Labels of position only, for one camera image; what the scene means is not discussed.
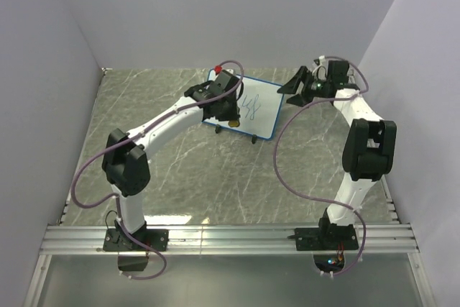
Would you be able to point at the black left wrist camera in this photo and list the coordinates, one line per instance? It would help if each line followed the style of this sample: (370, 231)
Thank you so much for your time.
(223, 82)

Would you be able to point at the aluminium front rail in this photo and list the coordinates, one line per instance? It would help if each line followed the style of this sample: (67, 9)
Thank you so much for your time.
(247, 239)

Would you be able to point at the aluminium rail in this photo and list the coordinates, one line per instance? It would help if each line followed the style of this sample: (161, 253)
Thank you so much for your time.
(378, 206)
(247, 239)

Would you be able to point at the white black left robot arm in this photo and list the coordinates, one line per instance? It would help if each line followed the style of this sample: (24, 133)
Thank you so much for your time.
(127, 165)

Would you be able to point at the yellow black whiteboard eraser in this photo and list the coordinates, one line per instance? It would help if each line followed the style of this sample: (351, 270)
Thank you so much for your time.
(234, 123)

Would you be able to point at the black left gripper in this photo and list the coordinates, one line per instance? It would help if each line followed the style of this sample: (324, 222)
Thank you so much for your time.
(233, 115)

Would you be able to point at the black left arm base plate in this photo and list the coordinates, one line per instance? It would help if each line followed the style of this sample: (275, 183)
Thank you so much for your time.
(117, 241)

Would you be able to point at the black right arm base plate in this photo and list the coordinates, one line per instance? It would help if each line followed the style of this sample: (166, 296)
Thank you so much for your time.
(311, 239)

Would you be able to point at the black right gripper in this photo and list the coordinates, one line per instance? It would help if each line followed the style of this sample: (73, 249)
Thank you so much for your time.
(292, 85)

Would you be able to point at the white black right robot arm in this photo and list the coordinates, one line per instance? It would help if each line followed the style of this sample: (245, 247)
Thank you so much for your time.
(368, 153)

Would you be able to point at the aluminium right side rail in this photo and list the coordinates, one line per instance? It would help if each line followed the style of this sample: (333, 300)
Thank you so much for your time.
(378, 206)

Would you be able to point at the blue framed whiteboard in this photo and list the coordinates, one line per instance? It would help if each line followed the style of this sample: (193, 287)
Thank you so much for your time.
(259, 106)

